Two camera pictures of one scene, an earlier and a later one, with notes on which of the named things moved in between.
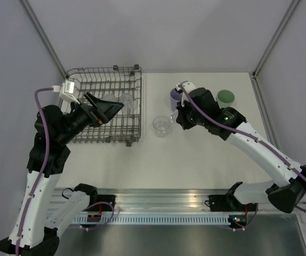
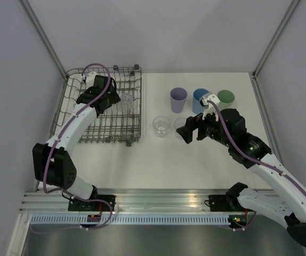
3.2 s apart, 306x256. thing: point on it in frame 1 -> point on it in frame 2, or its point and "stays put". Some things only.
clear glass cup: [161, 124] stays put
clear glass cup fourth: [128, 101] stays put
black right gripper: [181, 118] -> [192, 122]
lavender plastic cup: [175, 97] stays put
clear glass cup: [173, 116] -> [179, 122]
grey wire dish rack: [120, 85] stays put
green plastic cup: [224, 97] stays put
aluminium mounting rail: [147, 200] stays put
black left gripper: [109, 109] -> [113, 97]
